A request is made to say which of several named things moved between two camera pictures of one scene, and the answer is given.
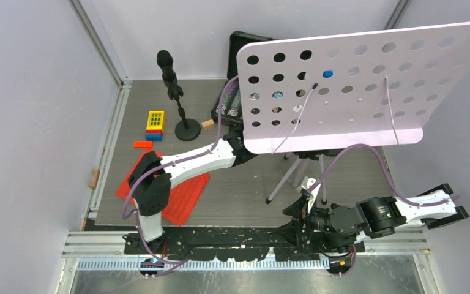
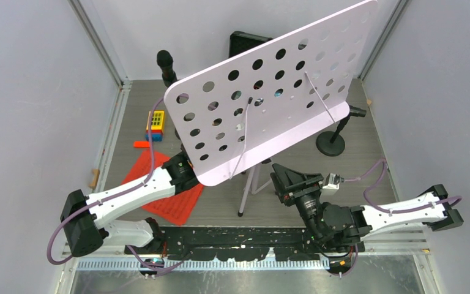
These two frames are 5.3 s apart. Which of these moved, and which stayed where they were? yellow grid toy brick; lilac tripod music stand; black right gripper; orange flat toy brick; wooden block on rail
Moved: black right gripper; lilac tripod music stand
Stayed: wooden block on rail; orange flat toy brick; yellow grid toy brick
